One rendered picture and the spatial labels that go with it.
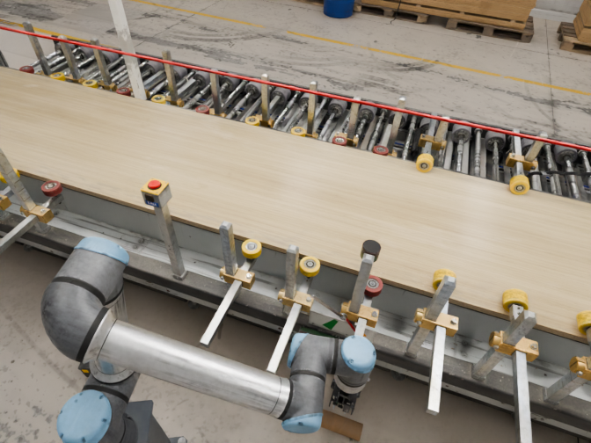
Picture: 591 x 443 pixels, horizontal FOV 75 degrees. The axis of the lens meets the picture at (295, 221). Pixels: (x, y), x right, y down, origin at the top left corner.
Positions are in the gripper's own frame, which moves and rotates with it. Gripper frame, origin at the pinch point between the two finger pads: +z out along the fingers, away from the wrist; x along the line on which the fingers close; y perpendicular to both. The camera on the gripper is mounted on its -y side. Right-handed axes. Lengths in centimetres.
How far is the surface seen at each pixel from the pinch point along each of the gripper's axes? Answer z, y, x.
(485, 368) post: 4, -30, 45
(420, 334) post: -4.8, -29.6, 20.3
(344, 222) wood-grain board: -9, -69, -19
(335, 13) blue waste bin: 61, -581, -157
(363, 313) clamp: -5.2, -30.3, -0.7
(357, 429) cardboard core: 74, -20, 13
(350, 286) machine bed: 9, -51, -9
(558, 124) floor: 72, -385, 143
